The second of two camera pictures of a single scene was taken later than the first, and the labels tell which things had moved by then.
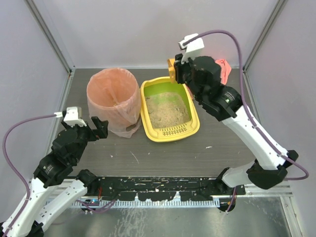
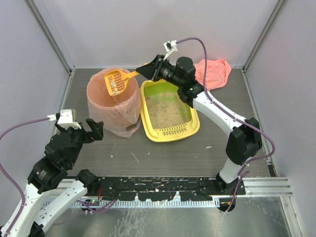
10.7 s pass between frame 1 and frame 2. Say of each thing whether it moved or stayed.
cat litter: stayed
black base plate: stayed
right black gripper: moved
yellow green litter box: stayed
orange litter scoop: moved
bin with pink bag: stayed
